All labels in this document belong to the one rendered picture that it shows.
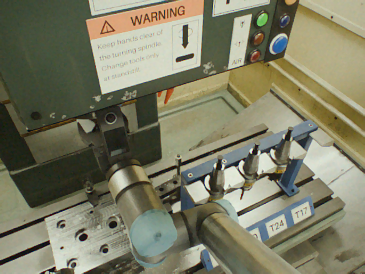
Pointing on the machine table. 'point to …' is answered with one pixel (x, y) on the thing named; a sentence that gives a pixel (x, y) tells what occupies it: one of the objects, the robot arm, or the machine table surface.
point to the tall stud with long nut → (178, 164)
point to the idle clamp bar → (174, 185)
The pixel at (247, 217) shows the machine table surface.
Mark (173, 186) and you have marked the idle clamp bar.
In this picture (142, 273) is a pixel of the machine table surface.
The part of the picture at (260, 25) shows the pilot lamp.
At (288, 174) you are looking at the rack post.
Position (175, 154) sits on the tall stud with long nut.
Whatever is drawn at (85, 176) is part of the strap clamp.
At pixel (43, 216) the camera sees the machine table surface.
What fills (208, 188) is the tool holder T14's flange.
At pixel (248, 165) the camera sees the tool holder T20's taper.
